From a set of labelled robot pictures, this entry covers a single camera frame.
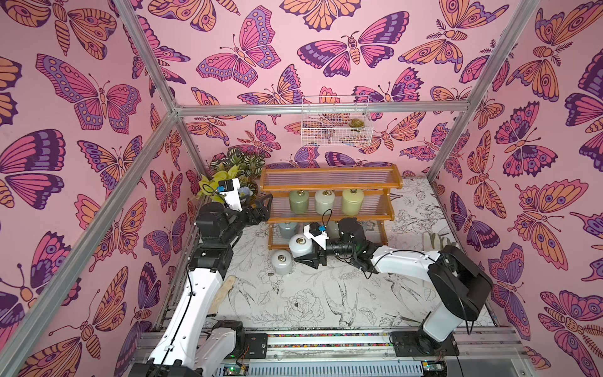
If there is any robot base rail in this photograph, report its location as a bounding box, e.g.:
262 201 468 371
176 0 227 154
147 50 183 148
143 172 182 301
213 327 538 376

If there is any pale green tea canister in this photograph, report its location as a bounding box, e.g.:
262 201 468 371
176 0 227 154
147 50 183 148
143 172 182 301
327 221 340 240

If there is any pale yellow-green tea canister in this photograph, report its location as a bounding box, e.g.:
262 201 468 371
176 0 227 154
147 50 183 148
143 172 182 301
342 188 364 217

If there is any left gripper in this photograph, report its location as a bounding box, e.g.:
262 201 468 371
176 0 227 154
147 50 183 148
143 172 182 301
220 194 271 249

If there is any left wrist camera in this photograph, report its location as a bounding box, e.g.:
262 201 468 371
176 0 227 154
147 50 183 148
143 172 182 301
217 178 243 212

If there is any white tea canister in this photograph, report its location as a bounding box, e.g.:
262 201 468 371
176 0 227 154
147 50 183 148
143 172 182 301
271 250 294 276
288 233 314 259

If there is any white wire wall basket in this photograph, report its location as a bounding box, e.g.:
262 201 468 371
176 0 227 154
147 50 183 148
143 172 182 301
299 95 374 148

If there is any small succulent in basket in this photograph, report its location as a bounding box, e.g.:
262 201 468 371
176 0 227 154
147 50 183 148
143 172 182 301
348 119 365 129

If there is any striped leaf potted plant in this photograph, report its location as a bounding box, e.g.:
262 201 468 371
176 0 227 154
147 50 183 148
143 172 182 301
210 147 265 191

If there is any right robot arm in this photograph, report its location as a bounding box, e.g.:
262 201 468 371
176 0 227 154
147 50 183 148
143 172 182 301
289 218 493 357

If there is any cream tea canister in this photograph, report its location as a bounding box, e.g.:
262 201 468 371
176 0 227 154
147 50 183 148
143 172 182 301
314 190 336 215

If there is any wooden three-tier shelf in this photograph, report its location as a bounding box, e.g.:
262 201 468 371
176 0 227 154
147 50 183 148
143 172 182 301
260 166 403 250

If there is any beige work glove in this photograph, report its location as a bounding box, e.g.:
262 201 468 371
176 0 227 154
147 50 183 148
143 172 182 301
207 276 236 317

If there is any sage green tea canister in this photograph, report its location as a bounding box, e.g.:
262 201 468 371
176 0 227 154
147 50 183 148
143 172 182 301
289 190 309 215

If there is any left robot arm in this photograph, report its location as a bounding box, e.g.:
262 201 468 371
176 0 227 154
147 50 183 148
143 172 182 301
129 194 273 376

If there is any beige cloth tool pouch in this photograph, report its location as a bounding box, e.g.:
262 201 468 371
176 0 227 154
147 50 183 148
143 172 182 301
422 232 459 252

